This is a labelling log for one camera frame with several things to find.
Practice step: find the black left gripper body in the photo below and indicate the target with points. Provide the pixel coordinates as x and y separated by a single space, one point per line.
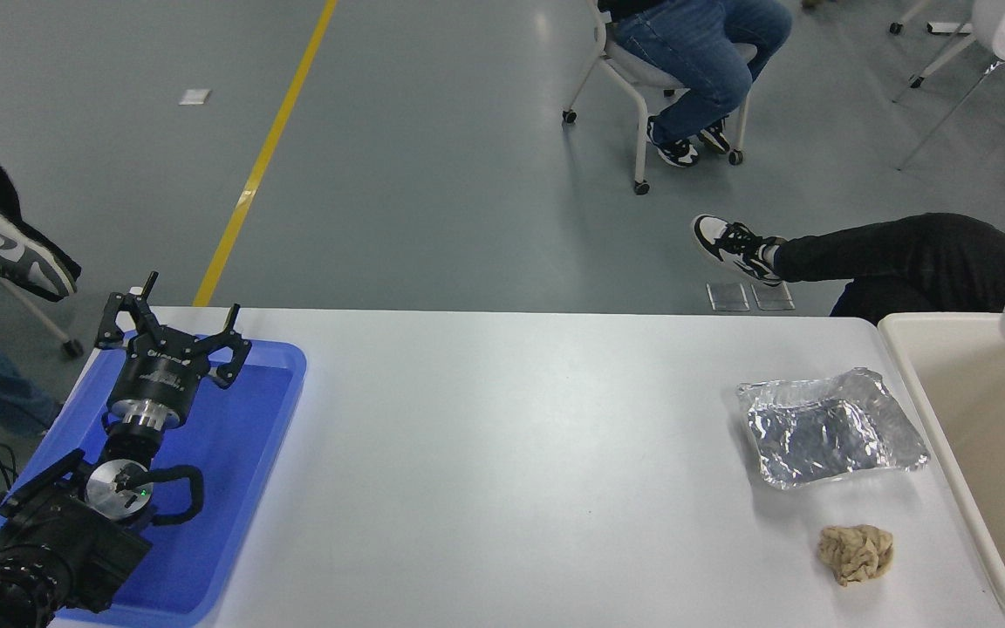
158 377

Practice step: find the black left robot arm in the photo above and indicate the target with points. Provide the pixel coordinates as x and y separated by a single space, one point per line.
66 532

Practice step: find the chair leg with caster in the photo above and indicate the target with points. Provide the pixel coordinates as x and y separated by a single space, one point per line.
40 318

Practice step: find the blue plastic tray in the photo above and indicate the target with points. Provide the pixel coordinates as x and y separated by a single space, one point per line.
232 453

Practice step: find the white paper scrap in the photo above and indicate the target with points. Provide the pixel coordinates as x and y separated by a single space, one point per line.
194 97

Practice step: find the white chair with casters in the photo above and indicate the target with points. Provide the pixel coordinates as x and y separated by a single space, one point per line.
638 131

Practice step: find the clear floor plate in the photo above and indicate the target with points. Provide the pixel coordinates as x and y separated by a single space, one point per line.
728 296
773 296

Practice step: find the person seated on chair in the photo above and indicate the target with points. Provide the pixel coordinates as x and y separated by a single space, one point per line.
703 52

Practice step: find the crumpled silver foil tray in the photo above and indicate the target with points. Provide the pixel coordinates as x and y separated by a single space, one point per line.
830 432

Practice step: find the crumpled tan paper ball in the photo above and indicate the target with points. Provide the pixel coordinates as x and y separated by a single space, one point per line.
856 551

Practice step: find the large pale bin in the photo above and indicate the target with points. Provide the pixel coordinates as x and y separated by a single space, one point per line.
982 419

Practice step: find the white chair base with caster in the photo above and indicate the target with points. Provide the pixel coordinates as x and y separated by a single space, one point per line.
943 61

